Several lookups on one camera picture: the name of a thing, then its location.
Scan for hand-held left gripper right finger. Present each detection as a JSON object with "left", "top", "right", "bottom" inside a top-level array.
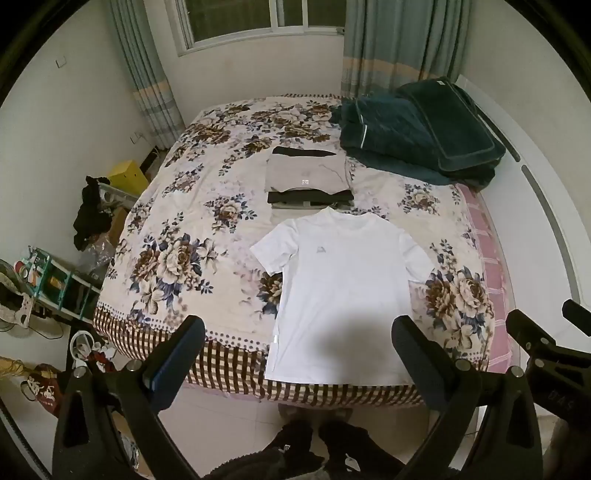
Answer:
[{"left": 391, "top": 315, "right": 544, "bottom": 480}]

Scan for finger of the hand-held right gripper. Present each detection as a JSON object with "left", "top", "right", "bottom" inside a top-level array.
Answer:
[
  {"left": 505, "top": 309, "right": 560, "bottom": 366},
  {"left": 561, "top": 299, "right": 591, "bottom": 326}
]

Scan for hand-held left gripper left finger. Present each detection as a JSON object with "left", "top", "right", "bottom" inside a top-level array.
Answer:
[{"left": 52, "top": 315, "right": 206, "bottom": 480}]

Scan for white t-shirt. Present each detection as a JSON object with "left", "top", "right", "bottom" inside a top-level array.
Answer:
[{"left": 249, "top": 206, "right": 437, "bottom": 386}]

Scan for black hanging clothes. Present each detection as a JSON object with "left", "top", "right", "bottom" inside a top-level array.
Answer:
[{"left": 72, "top": 175, "right": 115, "bottom": 252}]

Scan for pink checked mattress sheet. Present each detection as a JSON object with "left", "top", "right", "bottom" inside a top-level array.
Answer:
[{"left": 456, "top": 182, "right": 520, "bottom": 374}]

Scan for white headphones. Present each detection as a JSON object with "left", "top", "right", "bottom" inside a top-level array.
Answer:
[{"left": 69, "top": 330, "right": 100, "bottom": 370}]

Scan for person's right foot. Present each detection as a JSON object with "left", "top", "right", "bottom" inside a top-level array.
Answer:
[{"left": 318, "top": 419, "right": 407, "bottom": 480}]

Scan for person's foot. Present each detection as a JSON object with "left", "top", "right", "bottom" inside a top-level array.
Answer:
[
  {"left": 318, "top": 419, "right": 407, "bottom": 480},
  {"left": 268, "top": 420, "right": 326, "bottom": 474}
]

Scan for floral bed sheet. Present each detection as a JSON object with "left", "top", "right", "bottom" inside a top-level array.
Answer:
[{"left": 92, "top": 92, "right": 497, "bottom": 407}]

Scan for white curved headboard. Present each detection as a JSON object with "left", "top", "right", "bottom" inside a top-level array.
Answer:
[{"left": 455, "top": 74, "right": 591, "bottom": 315}]

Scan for red printed bag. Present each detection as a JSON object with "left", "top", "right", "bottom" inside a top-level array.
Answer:
[{"left": 20, "top": 364, "right": 64, "bottom": 417}]

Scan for teal storage shelf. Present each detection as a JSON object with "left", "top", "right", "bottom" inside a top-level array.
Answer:
[{"left": 18, "top": 247, "right": 103, "bottom": 325}]

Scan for person's left foot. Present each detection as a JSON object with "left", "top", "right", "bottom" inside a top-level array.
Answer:
[{"left": 268, "top": 420, "right": 326, "bottom": 474}]

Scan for cardboard box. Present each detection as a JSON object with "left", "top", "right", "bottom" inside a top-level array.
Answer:
[{"left": 108, "top": 206, "right": 131, "bottom": 245}]

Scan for yellow box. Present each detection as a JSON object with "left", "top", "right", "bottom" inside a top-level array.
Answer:
[{"left": 107, "top": 159, "right": 151, "bottom": 199}]

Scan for dark bedside cabinet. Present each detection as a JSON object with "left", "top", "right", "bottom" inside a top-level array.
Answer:
[{"left": 140, "top": 148, "right": 162, "bottom": 183}]

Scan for dark green pillow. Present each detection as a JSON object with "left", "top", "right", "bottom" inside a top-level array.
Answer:
[{"left": 397, "top": 76, "right": 508, "bottom": 174}]

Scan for dark green quilt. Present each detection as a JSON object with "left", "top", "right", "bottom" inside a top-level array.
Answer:
[{"left": 330, "top": 95, "right": 497, "bottom": 192}]

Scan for grey-green striped curtain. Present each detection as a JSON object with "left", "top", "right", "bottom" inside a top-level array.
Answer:
[
  {"left": 341, "top": 0, "right": 472, "bottom": 101},
  {"left": 108, "top": 0, "right": 186, "bottom": 149}
]

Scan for white framed window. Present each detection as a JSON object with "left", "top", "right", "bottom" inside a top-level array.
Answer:
[{"left": 165, "top": 0, "right": 348, "bottom": 57}]

